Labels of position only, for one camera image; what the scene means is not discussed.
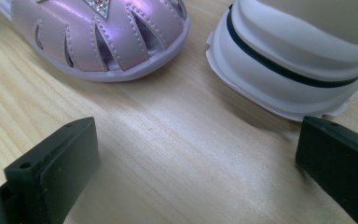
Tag navy and white sneaker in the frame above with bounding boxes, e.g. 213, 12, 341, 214
205, 0, 358, 122

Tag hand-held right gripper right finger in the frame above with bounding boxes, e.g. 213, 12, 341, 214
294, 115, 358, 224

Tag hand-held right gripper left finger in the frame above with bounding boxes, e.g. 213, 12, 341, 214
0, 116, 102, 224

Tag purple sandal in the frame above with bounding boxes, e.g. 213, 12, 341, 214
0, 0, 191, 84

